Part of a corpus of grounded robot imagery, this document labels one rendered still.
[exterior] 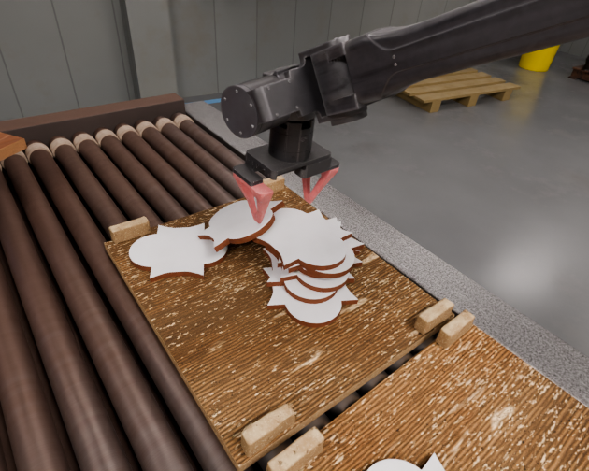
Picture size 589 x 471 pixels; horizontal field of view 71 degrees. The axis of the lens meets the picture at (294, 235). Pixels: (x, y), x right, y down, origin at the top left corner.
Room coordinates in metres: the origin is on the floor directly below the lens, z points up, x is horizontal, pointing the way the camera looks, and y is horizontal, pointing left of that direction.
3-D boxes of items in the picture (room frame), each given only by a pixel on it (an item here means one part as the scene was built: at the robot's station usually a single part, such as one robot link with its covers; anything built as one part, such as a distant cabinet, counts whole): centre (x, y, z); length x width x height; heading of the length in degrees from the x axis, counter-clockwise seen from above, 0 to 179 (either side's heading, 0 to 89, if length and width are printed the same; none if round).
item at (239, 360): (0.45, 0.03, 0.93); 0.41 x 0.35 x 0.02; 40
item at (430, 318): (0.38, -0.20, 0.95); 0.06 x 0.02 x 0.03; 130
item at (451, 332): (0.36, -0.22, 0.95); 0.06 x 0.02 x 0.03; 132
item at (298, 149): (0.51, 0.02, 1.13); 0.10 x 0.07 x 0.07; 132
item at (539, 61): (5.81, -2.94, 0.34); 0.44 x 0.43 x 0.69; 34
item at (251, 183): (0.49, 0.04, 1.06); 0.07 x 0.07 x 0.09; 42
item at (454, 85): (4.47, -1.40, 0.07); 1.37 x 0.95 x 0.13; 124
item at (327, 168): (0.54, -0.01, 1.05); 0.07 x 0.07 x 0.09; 42
